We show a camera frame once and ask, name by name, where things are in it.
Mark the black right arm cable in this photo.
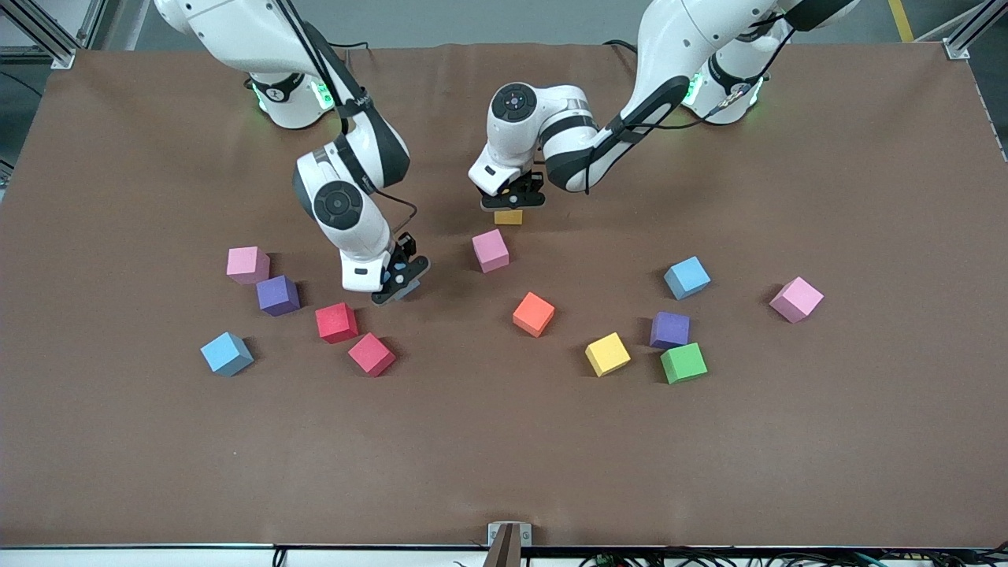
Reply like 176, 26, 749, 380
272, 0, 418, 237

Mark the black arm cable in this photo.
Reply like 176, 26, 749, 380
583, 16, 796, 194
272, 0, 418, 237

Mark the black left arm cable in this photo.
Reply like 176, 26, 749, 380
583, 16, 796, 194

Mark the orange foam cube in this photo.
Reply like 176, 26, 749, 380
513, 291, 555, 338

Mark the aluminium frame post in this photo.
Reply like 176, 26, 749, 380
0, 0, 107, 70
941, 0, 1008, 60

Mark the pink foam cube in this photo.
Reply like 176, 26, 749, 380
472, 229, 510, 274
769, 276, 825, 324
227, 246, 271, 285

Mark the metal table edge bracket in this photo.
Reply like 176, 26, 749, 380
487, 521, 533, 567

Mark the purple foam cube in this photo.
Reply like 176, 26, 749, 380
257, 275, 301, 317
650, 311, 691, 350

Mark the red foam cube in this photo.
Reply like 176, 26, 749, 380
348, 332, 396, 378
316, 302, 359, 344

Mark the green foam cube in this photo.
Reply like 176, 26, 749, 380
660, 343, 708, 385

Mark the large table cover mat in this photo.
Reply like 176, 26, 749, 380
0, 41, 1008, 548

